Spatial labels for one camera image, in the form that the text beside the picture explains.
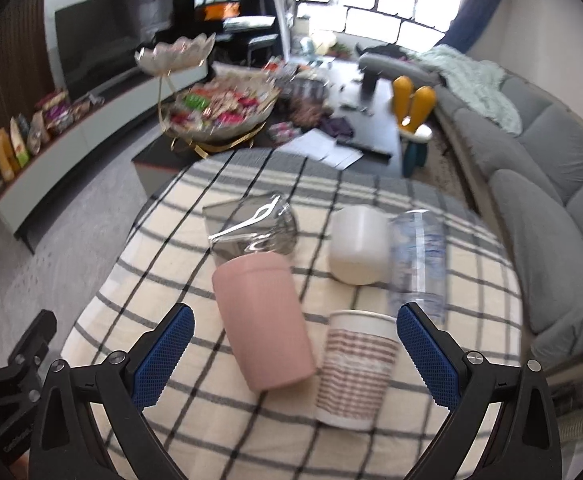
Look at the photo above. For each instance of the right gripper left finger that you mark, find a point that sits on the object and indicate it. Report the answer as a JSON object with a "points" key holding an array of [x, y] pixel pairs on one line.
{"points": [[66, 442]]}

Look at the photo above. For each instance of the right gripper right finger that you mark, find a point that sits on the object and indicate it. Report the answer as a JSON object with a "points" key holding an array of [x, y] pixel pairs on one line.
{"points": [[524, 439]]}

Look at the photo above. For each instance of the pink plastic cup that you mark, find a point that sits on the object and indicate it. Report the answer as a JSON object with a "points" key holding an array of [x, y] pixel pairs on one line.
{"points": [[263, 319]]}

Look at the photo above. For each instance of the patterned paper cup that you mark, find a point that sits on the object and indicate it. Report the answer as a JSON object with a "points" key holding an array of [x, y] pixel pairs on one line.
{"points": [[359, 357]]}

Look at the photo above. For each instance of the white plastic cup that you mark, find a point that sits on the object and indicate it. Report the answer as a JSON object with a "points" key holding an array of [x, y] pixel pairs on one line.
{"points": [[359, 247]]}

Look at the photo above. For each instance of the plaid checkered tablecloth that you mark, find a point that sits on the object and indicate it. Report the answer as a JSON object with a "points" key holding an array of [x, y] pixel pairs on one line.
{"points": [[210, 422]]}

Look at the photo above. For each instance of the white tv cabinet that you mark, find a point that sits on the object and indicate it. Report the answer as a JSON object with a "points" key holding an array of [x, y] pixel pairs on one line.
{"points": [[61, 155]]}

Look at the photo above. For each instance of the clear plastic bottle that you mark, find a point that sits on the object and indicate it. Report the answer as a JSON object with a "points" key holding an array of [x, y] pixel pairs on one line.
{"points": [[418, 264]]}

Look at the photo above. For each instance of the orange snack bag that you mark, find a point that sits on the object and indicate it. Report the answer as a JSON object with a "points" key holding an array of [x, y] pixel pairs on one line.
{"points": [[9, 166]]}

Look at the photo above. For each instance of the grey sectional sofa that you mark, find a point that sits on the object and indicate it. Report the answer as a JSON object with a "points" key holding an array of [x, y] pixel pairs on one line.
{"points": [[529, 188]]}

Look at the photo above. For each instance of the clear glass jar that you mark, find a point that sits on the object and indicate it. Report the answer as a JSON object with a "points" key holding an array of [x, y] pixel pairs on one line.
{"points": [[257, 223]]}

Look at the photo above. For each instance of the two-tier candy tray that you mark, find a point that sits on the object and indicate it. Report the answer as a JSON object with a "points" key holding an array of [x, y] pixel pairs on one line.
{"points": [[214, 116]]}

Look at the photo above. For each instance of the yellow rabbit ear stool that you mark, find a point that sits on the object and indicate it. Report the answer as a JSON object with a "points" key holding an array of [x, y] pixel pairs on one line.
{"points": [[412, 107]]}

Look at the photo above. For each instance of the white paper sheets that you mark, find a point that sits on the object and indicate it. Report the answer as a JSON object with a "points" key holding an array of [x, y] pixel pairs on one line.
{"points": [[320, 147]]}

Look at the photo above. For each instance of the mint green blanket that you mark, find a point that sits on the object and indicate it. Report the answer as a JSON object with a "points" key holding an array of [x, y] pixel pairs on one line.
{"points": [[476, 83]]}

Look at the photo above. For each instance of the black flat television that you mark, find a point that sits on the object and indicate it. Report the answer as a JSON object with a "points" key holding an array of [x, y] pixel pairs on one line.
{"points": [[97, 39]]}

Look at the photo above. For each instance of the black coffee table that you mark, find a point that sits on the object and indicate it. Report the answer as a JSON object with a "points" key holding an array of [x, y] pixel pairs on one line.
{"points": [[361, 118]]}

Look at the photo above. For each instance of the blue curtain right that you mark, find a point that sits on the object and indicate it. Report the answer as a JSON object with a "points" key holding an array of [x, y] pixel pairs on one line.
{"points": [[469, 24]]}

